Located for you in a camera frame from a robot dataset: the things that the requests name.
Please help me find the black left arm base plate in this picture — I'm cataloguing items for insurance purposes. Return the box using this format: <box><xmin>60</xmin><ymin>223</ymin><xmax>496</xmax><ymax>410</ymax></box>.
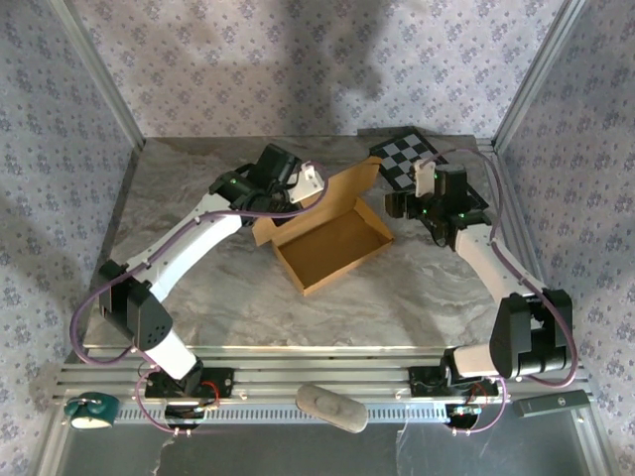
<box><xmin>143</xmin><ymin>366</ymin><xmax>235</xmax><ymax>400</ymax></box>

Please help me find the aluminium side rail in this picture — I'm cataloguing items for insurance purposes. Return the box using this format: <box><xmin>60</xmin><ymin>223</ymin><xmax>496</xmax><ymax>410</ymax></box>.
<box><xmin>475</xmin><ymin>138</ymin><xmax>560</xmax><ymax>348</ymax></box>

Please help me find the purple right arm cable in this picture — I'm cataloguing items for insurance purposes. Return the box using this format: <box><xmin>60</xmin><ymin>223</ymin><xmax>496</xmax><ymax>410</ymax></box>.
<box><xmin>421</xmin><ymin>147</ymin><xmax>581</xmax><ymax>437</ymax></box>

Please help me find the aluminium mounting rail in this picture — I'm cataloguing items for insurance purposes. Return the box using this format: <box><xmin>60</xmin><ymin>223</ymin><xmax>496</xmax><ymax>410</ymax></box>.
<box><xmin>54</xmin><ymin>345</ymin><xmax>592</xmax><ymax>402</ymax></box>

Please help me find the aluminium frame post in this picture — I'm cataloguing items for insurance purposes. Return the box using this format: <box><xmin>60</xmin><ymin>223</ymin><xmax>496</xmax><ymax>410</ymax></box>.
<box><xmin>48</xmin><ymin>0</ymin><xmax>147</xmax><ymax>150</ymax></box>
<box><xmin>493</xmin><ymin>0</ymin><xmax>589</xmax><ymax>153</ymax></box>

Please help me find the black left controller board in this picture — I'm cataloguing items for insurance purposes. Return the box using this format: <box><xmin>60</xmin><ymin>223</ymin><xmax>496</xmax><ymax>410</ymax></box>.
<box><xmin>163</xmin><ymin>402</ymin><xmax>222</xmax><ymax>430</ymax></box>

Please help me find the black controller board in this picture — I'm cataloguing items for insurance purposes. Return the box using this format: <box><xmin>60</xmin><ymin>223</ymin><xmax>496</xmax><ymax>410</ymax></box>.
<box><xmin>163</xmin><ymin>402</ymin><xmax>222</xmax><ymax>430</ymax></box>
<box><xmin>444</xmin><ymin>402</ymin><xmax>485</xmax><ymax>428</ymax></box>

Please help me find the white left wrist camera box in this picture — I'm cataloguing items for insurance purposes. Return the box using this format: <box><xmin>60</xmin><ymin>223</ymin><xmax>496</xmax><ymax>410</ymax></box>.
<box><xmin>290</xmin><ymin>162</ymin><xmax>329</xmax><ymax>203</ymax></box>

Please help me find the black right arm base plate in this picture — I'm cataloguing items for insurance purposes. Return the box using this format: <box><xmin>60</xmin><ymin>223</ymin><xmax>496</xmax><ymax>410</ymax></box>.
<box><xmin>407</xmin><ymin>365</ymin><xmax>500</xmax><ymax>398</ymax></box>

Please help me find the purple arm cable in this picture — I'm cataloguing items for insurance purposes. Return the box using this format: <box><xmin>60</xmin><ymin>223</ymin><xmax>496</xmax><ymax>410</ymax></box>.
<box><xmin>421</xmin><ymin>147</ymin><xmax>581</xmax><ymax>437</ymax></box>
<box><xmin>68</xmin><ymin>159</ymin><xmax>329</xmax><ymax>437</ymax></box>

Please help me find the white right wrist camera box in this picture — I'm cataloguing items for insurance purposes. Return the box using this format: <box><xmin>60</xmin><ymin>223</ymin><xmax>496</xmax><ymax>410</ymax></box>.
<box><xmin>411</xmin><ymin>159</ymin><xmax>439</xmax><ymax>197</ymax></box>

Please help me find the dark rectangular bar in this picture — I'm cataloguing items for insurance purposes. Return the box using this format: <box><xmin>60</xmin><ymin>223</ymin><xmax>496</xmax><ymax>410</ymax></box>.
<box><xmin>512</xmin><ymin>389</ymin><xmax>593</xmax><ymax>420</ymax></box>

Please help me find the brown cardboard box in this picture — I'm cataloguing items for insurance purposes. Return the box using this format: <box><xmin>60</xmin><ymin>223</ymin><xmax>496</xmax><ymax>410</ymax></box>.
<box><xmin>251</xmin><ymin>154</ymin><xmax>396</xmax><ymax>298</ymax></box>

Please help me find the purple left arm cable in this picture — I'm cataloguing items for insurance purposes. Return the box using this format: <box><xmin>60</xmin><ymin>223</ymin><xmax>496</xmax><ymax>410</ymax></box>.
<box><xmin>68</xmin><ymin>159</ymin><xmax>329</xmax><ymax>437</ymax></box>

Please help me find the black and white chessboard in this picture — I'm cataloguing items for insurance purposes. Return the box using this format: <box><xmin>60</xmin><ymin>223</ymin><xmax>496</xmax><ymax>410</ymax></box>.
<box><xmin>356</xmin><ymin>126</ymin><xmax>490</xmax><ymax>234</ymax></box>

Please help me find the black right controller board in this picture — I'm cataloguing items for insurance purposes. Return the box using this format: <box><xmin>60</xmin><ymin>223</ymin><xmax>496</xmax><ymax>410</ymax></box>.
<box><xmin>444</xmin><ymin>402</ymin><xmax>485</xmax><ymax>428</ymax></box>

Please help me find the slotted grey cable duct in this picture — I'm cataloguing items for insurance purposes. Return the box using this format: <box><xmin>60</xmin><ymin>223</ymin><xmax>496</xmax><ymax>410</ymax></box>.
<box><xmin>116</xmin><ymin>402</ymin><xmax>450</xmax><ymax>424</ymax></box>

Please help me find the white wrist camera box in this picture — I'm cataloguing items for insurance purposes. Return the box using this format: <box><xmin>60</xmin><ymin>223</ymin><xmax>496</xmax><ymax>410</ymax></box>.
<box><xmin>411</xmin><ymin>159</ymin><xmax>439</xmax><ymax>197</ymax></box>
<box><xmin>290</xmin><ymin>162</ymin><xmax>329</xmax><ymax>203</ymax></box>

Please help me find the teal alarm clock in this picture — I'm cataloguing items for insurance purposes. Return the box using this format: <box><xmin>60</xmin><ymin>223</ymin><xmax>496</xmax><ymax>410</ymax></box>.
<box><xmin>63</xmin><ymin>391</ymin><xmax>120</xmax><ymax>431</ymax></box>

